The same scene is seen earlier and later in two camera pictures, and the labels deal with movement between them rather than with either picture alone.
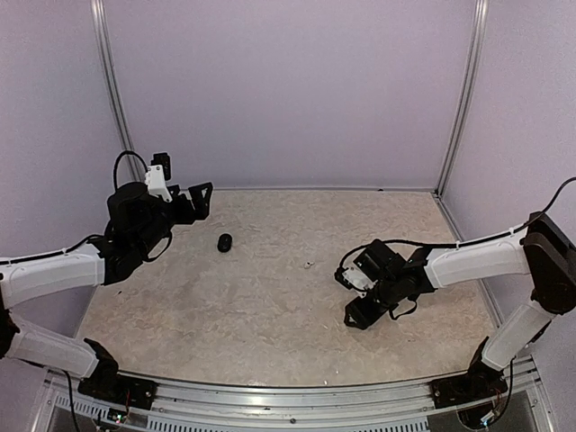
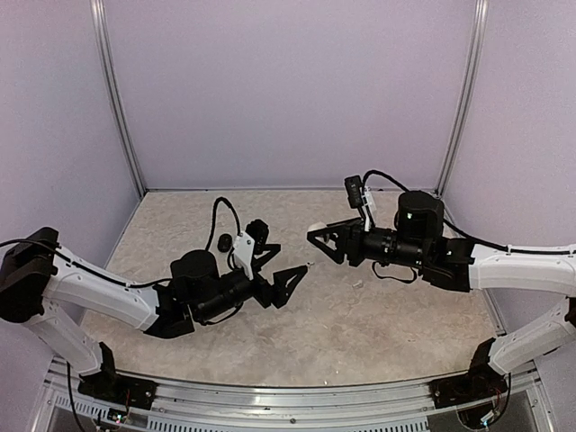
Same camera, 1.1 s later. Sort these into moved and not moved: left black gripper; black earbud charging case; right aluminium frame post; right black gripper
Moved: left black gripper; right black gripper
Not moved: right aluminium frame post; black earbud charging case
